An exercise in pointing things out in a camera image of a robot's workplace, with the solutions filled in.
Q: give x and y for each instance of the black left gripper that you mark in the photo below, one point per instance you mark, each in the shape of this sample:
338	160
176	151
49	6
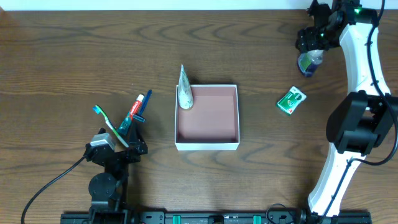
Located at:
125	153

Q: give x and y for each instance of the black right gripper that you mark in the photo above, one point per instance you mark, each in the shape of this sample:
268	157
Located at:
311	42

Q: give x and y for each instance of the blue foaming soap pump bottle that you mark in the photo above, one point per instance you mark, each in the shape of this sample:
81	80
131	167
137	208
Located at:
309	62

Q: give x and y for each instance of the red Colgate toothpaste tube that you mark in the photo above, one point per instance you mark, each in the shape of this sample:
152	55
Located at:
123	128

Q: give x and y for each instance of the white Pantene bamboo tube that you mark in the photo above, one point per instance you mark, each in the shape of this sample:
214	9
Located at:
184	91

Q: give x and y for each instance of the green Dettol soap box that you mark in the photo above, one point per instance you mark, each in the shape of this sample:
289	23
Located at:
291	100

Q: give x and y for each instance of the white box with pink interior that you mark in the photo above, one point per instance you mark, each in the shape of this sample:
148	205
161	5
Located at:
212	124

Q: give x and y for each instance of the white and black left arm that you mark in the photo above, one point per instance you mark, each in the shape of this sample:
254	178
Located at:
108	189

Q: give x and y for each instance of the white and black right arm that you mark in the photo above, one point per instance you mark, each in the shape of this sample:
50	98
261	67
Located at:
363	119

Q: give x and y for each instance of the blue disposable razor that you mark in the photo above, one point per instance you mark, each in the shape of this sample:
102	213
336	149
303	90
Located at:
138	115

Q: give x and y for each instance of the green and blue toothbrush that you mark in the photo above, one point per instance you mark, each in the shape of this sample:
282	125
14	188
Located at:
99	110

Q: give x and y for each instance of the black mounting rail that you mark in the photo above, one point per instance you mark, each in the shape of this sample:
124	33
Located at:
273	216

